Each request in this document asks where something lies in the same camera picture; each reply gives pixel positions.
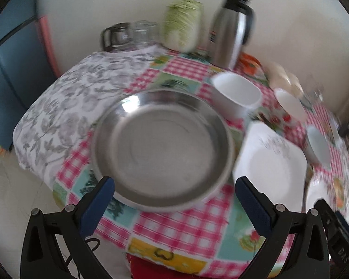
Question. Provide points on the white square plate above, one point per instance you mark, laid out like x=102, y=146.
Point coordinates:
x=274, y=165

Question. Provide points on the bag of steamed buns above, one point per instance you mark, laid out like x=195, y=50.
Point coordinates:
x=278, y=77

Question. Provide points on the pink floral round plate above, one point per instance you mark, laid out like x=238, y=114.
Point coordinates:
x=320, y=187

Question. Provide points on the stainless steel round pan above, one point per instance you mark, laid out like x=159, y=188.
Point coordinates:
x=166, y=150

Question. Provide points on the strawberry pattern bowl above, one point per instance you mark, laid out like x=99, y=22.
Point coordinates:
x=291, y=105

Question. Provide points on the orange snack packet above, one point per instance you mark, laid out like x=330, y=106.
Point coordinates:
x=249, y=65

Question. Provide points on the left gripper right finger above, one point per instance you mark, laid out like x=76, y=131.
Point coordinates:
x=308, y=256

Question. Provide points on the light blue bowl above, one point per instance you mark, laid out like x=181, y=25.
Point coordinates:
x=316, y=148

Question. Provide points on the napa cabbage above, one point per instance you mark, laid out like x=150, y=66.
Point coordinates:
x=182, y=25

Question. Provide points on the clear drinking glass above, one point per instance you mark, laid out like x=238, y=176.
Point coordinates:
x=145, y=33

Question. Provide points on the stainless steel thermos jug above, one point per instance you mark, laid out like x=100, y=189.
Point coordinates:
x=229, y=33

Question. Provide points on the grey floral tablecloth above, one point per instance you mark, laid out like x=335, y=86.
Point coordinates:
x=62, y=116

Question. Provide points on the glass teapot black handle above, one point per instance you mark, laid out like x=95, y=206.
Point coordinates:
x=115, y=36

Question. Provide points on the tall clear glass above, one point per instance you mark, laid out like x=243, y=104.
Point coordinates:
x=315, y=93

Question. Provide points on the dark blue refrigerator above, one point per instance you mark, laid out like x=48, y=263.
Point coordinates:
x=25, y=71

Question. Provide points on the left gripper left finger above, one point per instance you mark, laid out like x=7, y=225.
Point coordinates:
x=41, y=256

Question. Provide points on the white square bowl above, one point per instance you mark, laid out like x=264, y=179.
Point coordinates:
x=233, y=96

